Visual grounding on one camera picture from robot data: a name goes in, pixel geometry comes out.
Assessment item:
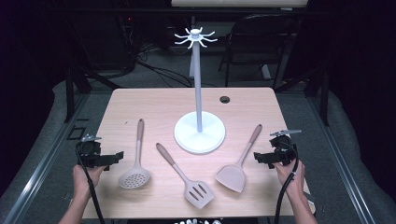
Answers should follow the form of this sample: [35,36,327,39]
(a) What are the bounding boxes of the black floor cables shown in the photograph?
[120,15,219,89]

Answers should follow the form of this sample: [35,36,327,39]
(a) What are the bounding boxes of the person's left hand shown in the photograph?
[72,163,106,200]

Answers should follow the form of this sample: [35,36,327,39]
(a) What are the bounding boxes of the white objects at table edge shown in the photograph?
[173,218,224,224]

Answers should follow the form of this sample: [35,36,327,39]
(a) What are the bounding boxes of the person's right hand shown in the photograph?
[273,160,306,196]

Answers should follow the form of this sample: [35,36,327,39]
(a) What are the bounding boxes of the beige solid spatula wooden handle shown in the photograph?
[214,123,263,194]

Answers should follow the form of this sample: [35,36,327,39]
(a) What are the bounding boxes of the beige skimmer with wooden handle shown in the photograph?
[118,118,151,189]

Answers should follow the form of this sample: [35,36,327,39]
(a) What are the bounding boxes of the white utensil rack stand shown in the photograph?
[173,26,226,155]

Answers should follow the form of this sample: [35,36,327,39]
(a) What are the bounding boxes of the black folding chair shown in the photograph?
[218,13,300,91]

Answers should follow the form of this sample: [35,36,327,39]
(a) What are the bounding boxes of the metal floor rail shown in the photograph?
[306,92,378,224]
[2,92,92,224]

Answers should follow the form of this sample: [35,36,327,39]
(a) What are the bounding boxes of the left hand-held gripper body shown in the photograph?
[76,133,105,169]

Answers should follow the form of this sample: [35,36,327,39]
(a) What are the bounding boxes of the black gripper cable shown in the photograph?
[75,141,106,224]
[274,141,301,224]

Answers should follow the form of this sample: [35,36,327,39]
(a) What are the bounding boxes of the beige slotted spatula wooden handle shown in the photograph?
[155,142,216,210]

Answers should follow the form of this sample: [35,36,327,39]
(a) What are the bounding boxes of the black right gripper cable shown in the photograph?
[274,141,301,224]

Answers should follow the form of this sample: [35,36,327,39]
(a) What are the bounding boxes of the black frame leg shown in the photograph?
[304,62,331,127]
[64,66,93,124]

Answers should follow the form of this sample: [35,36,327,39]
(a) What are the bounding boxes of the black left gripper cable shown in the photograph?
[75,141,106,224]

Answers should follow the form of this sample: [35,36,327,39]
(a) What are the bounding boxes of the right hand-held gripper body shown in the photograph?
[269,129,303,166]

